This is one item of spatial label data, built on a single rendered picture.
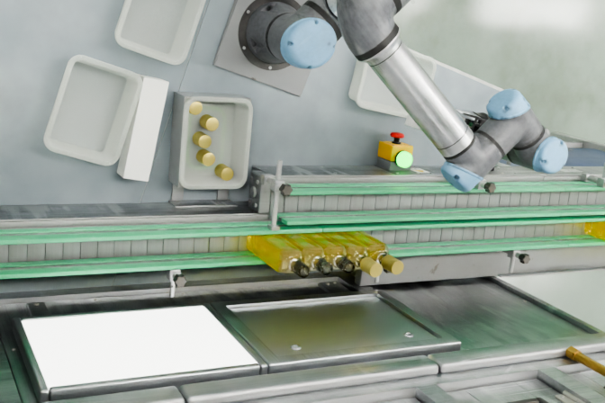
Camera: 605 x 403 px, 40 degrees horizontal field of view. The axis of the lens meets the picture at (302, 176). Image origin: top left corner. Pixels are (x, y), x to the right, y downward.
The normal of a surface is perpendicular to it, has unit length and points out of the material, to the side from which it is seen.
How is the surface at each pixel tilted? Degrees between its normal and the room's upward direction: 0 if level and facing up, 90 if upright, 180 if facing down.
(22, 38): 0
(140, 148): 0
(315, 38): 11
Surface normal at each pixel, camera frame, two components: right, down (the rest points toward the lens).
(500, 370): 0.10, -0.97
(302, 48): 0.32, 0.36
